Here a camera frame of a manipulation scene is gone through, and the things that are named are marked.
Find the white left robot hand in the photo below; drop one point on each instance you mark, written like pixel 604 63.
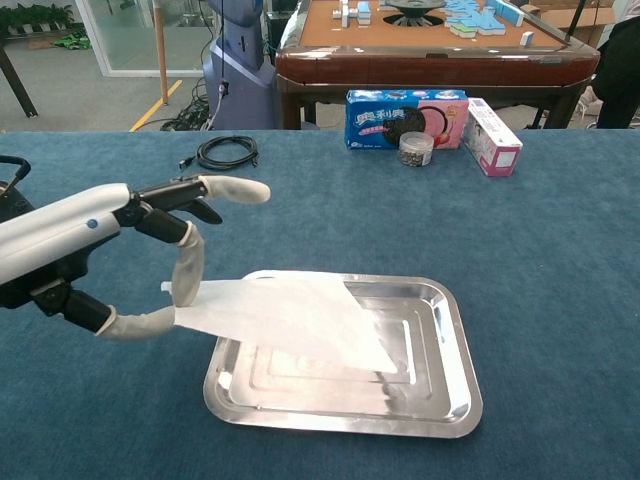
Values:
pixel 50 225

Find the white paper napkin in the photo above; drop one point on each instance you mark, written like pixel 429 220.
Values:
pixel 300 320

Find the black teapot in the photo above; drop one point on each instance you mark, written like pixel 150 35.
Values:
pixel 17 205

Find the black table leg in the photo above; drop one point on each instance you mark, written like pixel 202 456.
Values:
pixel 17 85

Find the green object on floor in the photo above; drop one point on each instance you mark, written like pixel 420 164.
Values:
pixel 72 41

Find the white framed glass partition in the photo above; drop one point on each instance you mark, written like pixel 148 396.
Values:
pixel 95 40

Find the wooden pole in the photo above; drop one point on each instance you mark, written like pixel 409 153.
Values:
pixel 160 50

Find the green potted plants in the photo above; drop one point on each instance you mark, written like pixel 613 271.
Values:
pixel 35 15

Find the blue oreo cookie box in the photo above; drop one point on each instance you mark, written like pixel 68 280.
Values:
pixel 380 120

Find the small mahjong tile cluster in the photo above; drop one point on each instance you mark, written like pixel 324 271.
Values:
pixel 357 15

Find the small clear plastic jar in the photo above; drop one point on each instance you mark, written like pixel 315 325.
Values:
pixel 416 150

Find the silver metal tray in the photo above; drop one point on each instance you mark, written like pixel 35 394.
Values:
pixel 435 350

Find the brown mahjong table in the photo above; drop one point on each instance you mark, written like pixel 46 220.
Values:
pixel 425 65

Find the black mahjong table hub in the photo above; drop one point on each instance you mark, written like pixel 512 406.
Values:
pixel 414 7

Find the pink and white carton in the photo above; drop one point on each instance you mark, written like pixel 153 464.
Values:
pixel 492 140

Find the pile of blue mahjong tiles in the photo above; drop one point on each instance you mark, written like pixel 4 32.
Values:
pixel 475 22

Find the blue felt table cloth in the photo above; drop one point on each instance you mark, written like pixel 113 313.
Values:
pixel 550 300

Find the single blue mahjong tile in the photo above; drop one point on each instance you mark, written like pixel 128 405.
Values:
pixel 526 38

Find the black tripod stand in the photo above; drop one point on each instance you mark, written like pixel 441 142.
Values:
pixel 576 20

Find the person's leg and shoe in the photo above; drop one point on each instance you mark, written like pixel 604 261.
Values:
pixel 620 75

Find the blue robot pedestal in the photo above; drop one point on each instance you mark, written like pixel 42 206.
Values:
pixel 240 75

